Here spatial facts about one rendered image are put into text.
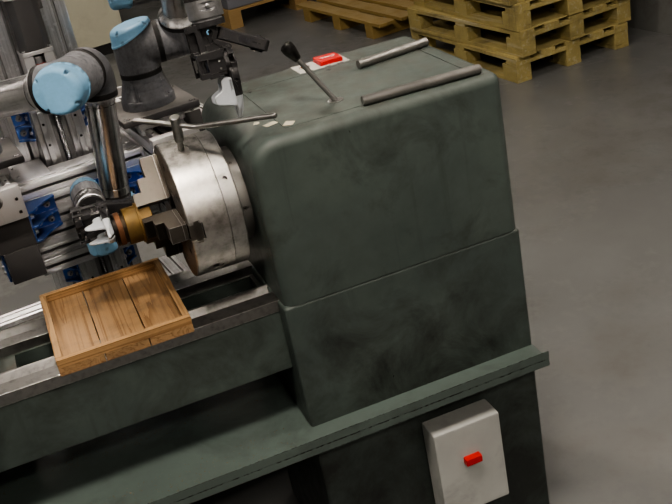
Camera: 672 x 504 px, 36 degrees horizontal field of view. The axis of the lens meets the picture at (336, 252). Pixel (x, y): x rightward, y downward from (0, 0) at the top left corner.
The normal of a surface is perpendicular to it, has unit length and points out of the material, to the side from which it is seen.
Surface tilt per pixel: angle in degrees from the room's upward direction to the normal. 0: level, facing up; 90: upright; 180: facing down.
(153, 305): 0
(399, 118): 90
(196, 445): 0
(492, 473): 90
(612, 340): 0
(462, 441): 90
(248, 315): 90
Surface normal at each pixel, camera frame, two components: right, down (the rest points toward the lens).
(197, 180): 0.15, -0.29
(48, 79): -0.10, 0.44
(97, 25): 0.44, 0.32
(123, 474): -0.18, -0.88
